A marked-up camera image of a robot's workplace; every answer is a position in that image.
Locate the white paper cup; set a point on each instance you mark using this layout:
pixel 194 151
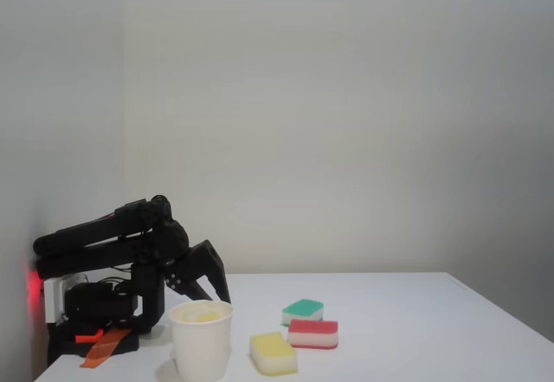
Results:
pixel 201 351

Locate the white controller board mount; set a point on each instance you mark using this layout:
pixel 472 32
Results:
pixel 53 299

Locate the red sponge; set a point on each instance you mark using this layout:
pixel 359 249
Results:
pixel 312 334

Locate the yellow sponge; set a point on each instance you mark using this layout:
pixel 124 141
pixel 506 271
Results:
pixel 205 316
pixel 272 354

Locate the green sponge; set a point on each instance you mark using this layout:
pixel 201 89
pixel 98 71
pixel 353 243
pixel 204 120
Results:
pixel 303 308

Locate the orange table clamp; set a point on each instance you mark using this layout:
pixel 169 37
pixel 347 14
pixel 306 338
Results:
pixel 104 349

